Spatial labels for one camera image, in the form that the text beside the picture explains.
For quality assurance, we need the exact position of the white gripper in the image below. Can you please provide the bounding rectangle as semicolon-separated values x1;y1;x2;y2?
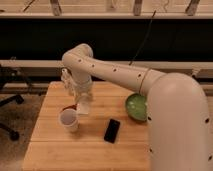
61;68;92;103

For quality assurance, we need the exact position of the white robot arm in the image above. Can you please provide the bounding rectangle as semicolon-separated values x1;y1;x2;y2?
62;44;213;171

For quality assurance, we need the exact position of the red object behind cup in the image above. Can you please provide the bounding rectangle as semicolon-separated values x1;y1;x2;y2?
62;104;77;111

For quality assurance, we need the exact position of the black smartphone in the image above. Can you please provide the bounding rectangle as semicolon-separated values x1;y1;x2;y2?
104;119;120;143

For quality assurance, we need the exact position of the green bowl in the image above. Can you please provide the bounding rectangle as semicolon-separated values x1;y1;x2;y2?
125;93;147;122

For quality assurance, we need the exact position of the black office chair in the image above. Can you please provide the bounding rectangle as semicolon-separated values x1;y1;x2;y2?
0;63;34;142

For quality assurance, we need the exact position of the black hanging cable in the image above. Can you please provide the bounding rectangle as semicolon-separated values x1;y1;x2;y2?
128;9;157;66

